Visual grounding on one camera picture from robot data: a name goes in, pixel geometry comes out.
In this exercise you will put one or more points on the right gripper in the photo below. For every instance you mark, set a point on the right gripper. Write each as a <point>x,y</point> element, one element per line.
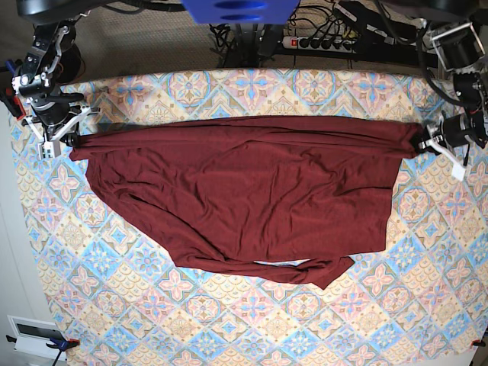
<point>57,117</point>

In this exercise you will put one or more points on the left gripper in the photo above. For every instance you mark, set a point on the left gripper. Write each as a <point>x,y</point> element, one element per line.
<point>448,133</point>

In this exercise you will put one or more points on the dark red t-shirt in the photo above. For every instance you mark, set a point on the dark red t-shirt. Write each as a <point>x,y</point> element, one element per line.
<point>288,199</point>

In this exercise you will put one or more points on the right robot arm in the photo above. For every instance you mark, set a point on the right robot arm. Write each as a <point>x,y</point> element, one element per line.
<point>54,33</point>

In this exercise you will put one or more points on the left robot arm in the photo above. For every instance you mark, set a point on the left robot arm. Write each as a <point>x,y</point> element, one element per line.
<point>452,28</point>

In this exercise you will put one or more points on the blue orange clamp upper left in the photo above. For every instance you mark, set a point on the blue orange clamp upper left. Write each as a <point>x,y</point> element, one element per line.
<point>8,95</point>

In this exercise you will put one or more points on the blue orange clamp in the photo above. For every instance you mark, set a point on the blue orange clamp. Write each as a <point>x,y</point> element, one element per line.
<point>8,95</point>
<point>53,343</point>

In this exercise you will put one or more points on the black round stool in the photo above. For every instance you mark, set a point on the black round stool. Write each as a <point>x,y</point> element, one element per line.
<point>69,65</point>

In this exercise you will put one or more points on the patterned tablecloth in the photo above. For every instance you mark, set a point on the patterned tablecloth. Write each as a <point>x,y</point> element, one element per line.
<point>116,291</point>

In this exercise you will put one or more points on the white power strip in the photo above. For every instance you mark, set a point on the white power strip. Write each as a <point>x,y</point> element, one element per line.
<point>317,44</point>

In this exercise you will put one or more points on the blue orange clamp lower left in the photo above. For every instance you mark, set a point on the blue orange clamp lower left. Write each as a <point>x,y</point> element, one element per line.
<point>53,343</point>

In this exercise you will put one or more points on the orange clamp lower right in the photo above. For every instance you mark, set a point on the orange clamp lower right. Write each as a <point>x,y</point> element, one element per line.
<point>478,343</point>

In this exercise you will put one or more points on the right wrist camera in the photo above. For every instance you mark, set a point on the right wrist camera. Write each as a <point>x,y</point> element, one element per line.
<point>48,149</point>

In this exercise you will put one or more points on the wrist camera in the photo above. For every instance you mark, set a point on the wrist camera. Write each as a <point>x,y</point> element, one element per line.
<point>458,172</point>
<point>48,149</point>

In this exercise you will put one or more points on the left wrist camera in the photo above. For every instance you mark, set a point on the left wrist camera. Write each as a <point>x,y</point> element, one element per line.
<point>458,172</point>

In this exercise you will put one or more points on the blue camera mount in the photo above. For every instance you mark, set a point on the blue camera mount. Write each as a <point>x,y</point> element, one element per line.
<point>240,11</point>

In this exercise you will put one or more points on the white wall vent box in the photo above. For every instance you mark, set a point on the white wall vent box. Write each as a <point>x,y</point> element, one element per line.
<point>32,336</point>

